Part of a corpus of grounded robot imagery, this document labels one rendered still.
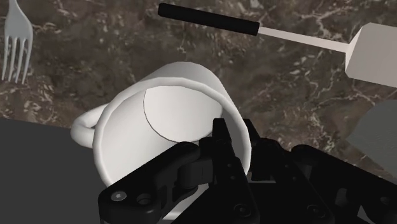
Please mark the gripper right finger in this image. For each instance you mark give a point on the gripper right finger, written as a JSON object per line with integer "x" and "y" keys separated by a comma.
{"x": 310, "y": 186}

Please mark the silver fork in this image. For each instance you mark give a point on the silver fork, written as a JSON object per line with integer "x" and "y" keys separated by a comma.
{"x": 18, "y": 28}

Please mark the grey rounded object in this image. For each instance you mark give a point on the grey rounded object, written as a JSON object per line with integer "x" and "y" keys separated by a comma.
{"x": 378, "y": 133}

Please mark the white mug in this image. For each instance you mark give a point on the white mug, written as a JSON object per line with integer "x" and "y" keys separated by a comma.
{"x": 130, "y": 139}

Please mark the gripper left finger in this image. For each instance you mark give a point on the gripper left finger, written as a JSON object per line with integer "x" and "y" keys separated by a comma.
{"x": 173, "y": 173}

